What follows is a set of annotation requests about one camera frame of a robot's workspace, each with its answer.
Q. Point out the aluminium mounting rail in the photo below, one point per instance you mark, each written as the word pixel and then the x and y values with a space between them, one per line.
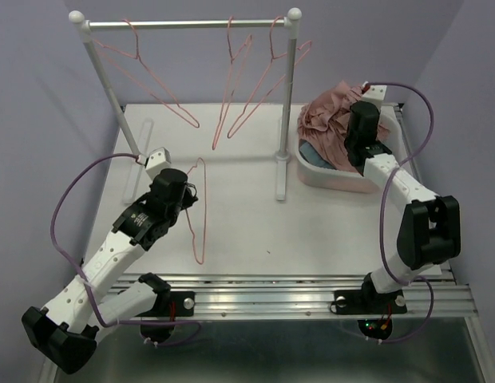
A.
pixel 307 297

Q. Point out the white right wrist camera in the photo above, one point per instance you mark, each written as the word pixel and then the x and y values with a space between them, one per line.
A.
pixel 374 94

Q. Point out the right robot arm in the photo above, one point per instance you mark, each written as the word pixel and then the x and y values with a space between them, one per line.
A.
pixel 429 233

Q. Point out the pink wire hanger far left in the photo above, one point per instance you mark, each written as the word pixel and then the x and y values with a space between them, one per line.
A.
pixel 175 107

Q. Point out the dusty pink pleated skirt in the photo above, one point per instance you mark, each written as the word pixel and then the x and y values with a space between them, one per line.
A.
pixel 323 123

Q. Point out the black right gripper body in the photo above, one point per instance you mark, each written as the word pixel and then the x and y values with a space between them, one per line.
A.
pixel 348 140

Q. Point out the blue denim garment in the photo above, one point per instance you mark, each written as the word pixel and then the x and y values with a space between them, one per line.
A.
pixel 311 156

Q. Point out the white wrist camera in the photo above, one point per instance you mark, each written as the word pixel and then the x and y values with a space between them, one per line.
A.
pixel 374 94
pixel 157 161

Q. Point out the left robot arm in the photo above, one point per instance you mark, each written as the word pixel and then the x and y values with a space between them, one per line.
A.
pixel 68 328

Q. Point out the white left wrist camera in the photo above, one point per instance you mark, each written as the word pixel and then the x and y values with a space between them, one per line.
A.
pixel 157 161

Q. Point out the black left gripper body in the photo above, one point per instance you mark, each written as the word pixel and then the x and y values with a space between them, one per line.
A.
pixel 188 201

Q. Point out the white plastic basket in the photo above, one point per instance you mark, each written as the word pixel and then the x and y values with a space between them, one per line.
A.
pixel 317 177

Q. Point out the white clothes rack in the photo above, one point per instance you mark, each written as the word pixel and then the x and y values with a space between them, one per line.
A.
pixel 291 22

